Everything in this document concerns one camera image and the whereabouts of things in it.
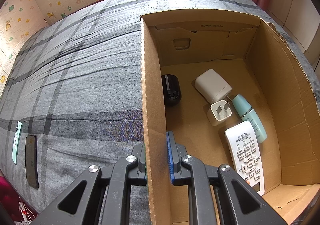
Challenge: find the white remote control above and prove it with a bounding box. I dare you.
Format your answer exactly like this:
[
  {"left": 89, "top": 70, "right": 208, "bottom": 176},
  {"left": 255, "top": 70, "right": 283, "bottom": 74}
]
[{"left": 224, "top": 121, "right": 265, "bottom": 196}]

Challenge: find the black smartphone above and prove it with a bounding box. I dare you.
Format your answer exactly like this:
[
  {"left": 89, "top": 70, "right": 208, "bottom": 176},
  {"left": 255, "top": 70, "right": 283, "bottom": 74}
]
[{"left": 25, "top": 135, "right": 40, "bottom": 189}]

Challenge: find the cream wardrobe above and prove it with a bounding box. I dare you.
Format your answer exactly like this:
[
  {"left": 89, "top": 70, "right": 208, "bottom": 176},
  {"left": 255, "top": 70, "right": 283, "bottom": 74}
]
[{"left": 265, "top": 0, "right": 320, "bottom": 65}]

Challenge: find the cardboard box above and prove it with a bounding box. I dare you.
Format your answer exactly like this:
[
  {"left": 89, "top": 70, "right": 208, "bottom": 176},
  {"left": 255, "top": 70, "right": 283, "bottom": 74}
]
[{"left": 140, "top": 8, "right": 320, "bottom": 225}]

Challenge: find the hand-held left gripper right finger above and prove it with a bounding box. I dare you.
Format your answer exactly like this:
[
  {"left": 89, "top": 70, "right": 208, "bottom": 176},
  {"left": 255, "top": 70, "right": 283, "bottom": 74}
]
[{"left": 166, "top": 131, "right": 288, "bottom": 225}]

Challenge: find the black cylinder device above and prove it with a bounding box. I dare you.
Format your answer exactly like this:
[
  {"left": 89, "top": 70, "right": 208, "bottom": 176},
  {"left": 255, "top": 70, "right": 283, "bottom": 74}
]
[{"left": 161, "top": 74, "right": 182, "bottom": 108}]

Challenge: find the white charging cable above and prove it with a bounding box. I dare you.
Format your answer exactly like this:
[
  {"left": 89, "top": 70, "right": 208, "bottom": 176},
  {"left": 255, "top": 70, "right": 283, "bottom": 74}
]
[{"left": 19, "top": 202, "right": 35, "bottom": 223}]

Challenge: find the small white plug adapter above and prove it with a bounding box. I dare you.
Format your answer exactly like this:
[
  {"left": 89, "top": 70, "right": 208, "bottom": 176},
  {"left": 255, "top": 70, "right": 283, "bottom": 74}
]
[{"left": 206, "top": 100, "right": 233, "bottom": 126}]

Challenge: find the teal cosmetic bottle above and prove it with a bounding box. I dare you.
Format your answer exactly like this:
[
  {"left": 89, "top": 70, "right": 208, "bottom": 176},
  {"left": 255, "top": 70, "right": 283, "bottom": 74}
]
[{"left": 231, "top": 94, "right": 267, "bottom": 143}]

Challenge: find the large white charger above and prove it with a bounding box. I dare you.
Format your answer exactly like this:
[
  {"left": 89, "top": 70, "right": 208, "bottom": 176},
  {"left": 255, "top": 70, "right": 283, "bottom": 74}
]
[{"left": 194, "top": 68, "right": 232, "bottom": 104}]

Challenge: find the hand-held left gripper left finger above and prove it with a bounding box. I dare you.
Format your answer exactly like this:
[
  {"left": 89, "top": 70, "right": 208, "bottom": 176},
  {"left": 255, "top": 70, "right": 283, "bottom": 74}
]
[{"left": 30, "top": 143, "right": 147, "bottom": 225}]

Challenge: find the red cloth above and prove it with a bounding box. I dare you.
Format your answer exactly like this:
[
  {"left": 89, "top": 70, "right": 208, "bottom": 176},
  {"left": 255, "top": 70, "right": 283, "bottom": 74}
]
[{"left": 0, "top": 175, "right": 38, "bottom": 225}]

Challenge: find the teal smartphone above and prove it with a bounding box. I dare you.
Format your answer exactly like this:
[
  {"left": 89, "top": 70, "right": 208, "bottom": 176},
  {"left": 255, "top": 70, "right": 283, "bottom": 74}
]
[{"left": 12, "top": 121, "right": 23, "bottom": 165}]

